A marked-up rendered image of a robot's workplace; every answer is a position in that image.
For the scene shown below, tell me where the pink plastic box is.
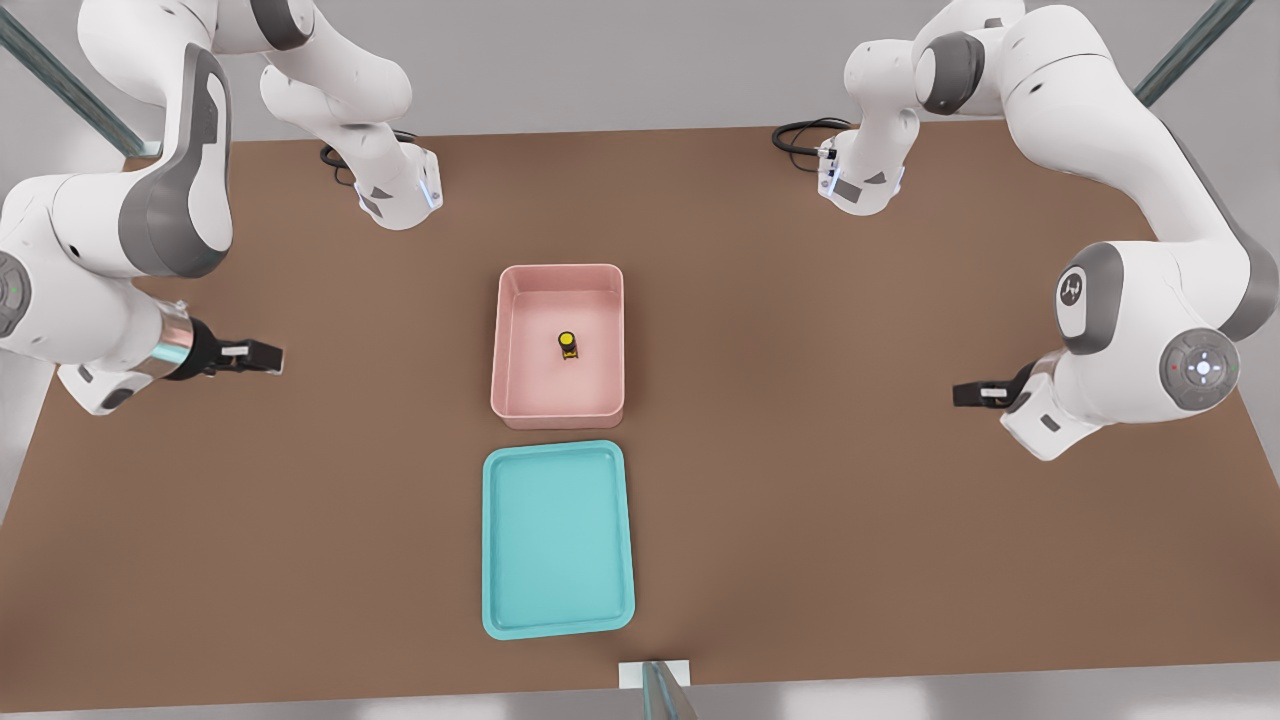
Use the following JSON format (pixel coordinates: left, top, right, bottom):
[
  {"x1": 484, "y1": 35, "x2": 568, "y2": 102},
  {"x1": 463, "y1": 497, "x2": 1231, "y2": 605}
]
[{"x1": 490, "y1": 264, "x2": 627, "y2": 431}]

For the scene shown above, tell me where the pale blue-green tray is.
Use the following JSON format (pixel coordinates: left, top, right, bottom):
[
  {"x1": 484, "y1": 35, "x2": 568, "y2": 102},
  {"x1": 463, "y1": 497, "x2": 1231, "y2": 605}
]
[{"x1": 482, "y1": 440, "x2": 637, "y2": 641}]

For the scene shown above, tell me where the black cable loop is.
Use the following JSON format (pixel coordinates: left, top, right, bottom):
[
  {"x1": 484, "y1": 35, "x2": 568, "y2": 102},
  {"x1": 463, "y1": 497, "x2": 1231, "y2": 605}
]
[
  {"x1": 319, "y1": 130, "x2": 419, "y2": 171},
  {"x1": 771, "y1": 117, "x2": 854, "y2": 173}
]

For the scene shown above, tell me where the silver frame post with foot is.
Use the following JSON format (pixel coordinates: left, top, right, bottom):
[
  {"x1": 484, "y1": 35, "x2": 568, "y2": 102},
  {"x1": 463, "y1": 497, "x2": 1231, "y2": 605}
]
[{"x1": 618, "y1": 659, "x2": 699, "y2": 720}]

